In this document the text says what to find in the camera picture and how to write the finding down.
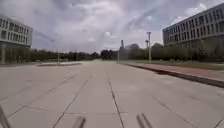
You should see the dark tower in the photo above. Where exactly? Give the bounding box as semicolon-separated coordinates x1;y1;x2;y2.
119;39;125;52

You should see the pale concrete slab plaza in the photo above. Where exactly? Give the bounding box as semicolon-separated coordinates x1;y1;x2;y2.
0;59;224;128

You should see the lamp pole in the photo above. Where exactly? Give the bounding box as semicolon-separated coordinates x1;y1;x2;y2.
146;31;152;64

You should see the row of trees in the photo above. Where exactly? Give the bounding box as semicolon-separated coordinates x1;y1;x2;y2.
99;42;224;63
28;48;101;63

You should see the robot's own part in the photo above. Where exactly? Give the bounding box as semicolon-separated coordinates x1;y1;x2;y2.
72;115;87;128
135;113;154;128

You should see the grass strip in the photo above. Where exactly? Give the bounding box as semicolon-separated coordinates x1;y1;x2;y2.
118;59;224;71

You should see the red brick paved area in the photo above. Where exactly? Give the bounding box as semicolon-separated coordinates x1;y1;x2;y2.
133;63;224;82

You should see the grey multi-storey building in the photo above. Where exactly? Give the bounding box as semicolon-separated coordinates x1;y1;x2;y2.
162;2;224;61

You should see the white multi-storey building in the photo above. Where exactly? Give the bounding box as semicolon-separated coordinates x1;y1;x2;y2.
0;14;34;64

